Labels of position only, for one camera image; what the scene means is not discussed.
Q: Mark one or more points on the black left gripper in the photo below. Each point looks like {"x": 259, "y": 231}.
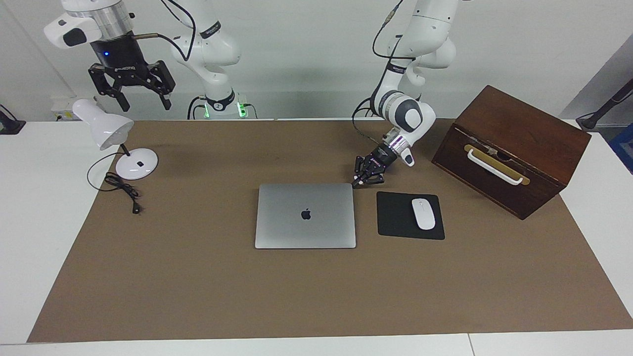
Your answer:
{"x": 382, "y": 159}

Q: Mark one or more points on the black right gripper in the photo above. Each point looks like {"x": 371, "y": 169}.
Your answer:
{"x": 121, "y": 57}

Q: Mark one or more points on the silver laptop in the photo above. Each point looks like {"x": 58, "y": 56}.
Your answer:
{"x": 292, "y": 227}

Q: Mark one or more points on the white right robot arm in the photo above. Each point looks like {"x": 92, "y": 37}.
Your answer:
{"x": 217, "y": 44}

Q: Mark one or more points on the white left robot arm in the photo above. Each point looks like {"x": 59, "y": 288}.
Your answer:
{"x": 425, "y": 29}

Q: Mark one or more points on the black mouse pad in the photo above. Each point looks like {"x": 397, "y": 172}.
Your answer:
{"x": 395, "y": 217}

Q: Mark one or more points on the white computer mouse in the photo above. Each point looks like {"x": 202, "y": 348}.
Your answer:
{"x": 423, "y": 214}

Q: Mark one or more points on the white power socket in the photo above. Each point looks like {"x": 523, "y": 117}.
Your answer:
{"x": 62, "y": 110}

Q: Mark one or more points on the white desk lamp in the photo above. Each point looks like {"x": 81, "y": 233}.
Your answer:
{"x": 138, "y": 165}

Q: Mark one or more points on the black stand foot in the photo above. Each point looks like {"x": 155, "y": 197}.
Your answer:
{"x": 10, "y": 124}

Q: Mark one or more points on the dark wooden box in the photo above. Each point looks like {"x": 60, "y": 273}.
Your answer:
{"x": 544, "y": 148}

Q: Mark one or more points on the brown table mat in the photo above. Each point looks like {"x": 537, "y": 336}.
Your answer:
{"x": 198, "y": 287}

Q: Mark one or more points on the black tripod stand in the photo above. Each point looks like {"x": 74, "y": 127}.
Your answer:
{"x": 601, "y": 111}

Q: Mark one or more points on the blue crate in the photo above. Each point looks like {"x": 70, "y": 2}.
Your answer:
{"x": 624, "y": 148}

